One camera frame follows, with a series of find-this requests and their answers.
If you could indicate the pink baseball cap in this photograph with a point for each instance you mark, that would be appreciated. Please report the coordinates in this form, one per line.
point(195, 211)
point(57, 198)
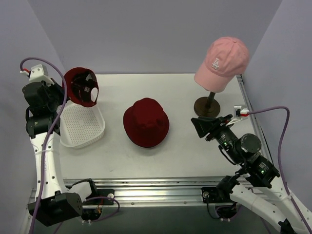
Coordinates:
point(226, 57)

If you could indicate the dark red knit hat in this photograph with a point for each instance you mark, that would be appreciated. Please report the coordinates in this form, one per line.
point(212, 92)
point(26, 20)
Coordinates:
point(145, 123)

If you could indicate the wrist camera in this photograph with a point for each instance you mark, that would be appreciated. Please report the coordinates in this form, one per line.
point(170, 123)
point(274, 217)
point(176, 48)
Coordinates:
point(37, 73)
point(241, 112)

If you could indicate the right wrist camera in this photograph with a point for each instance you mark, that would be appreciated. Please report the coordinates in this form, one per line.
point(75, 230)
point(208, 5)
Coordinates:
point(241, 112)

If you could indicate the cream mannequin head stand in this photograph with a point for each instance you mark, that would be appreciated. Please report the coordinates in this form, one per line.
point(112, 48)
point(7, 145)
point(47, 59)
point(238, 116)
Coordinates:
point(207, 106)

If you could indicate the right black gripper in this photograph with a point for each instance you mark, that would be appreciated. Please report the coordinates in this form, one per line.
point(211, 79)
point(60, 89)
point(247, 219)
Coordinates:
point(212, 128)

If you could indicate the white perforated basket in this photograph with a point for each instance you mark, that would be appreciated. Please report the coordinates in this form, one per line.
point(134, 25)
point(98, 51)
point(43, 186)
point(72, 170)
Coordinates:
point(80, 126)

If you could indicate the aluminium mounting rail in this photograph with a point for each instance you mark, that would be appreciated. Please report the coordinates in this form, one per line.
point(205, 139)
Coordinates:
point(158, 192)

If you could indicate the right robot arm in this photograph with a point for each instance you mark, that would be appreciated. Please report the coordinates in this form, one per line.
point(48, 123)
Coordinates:
point(257, 185)

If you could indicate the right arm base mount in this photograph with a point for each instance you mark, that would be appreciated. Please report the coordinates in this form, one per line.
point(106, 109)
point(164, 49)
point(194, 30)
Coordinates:
point(217, 199)

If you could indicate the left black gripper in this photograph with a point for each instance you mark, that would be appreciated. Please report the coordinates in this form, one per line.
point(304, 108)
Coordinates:
point(60, 90)

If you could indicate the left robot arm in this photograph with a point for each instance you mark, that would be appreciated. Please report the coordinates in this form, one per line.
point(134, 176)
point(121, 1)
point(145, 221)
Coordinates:
point(55, 203)

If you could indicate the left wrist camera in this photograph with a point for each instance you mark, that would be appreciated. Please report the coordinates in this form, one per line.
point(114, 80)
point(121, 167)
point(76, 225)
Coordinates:
point(37, 73)

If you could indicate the red cap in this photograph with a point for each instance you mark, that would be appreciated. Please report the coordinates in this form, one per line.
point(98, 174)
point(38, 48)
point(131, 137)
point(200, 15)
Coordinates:
point(80, 82)

